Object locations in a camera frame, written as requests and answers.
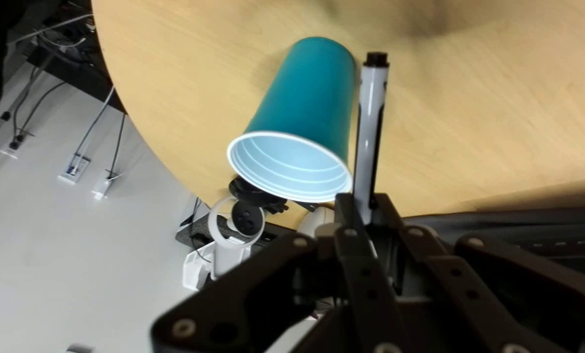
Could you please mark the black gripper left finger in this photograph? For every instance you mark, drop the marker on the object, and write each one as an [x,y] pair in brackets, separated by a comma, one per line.
[304,294]

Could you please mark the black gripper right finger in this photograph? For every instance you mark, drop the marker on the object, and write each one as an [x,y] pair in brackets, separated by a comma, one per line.
[475,300]

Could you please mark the grey marker black cap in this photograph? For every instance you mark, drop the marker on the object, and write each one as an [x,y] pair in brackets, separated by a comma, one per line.
[369,117]

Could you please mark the light blue plastic cup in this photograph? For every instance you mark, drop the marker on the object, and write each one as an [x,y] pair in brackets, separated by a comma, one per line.
[304,98]

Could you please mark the white plastic fixture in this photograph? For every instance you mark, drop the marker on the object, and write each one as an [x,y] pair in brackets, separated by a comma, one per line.
[230,251]

